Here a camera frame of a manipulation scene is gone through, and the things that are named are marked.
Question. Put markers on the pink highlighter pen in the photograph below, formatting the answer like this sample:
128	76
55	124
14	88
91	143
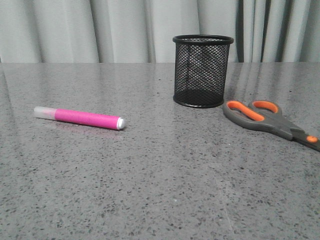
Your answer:
80	117

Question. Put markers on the grey orange scissors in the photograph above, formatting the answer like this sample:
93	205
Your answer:
266	116

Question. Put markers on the black mesh pen holder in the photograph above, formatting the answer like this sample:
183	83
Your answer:
201	63

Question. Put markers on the grey curtain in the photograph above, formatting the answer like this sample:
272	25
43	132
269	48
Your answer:
141	31

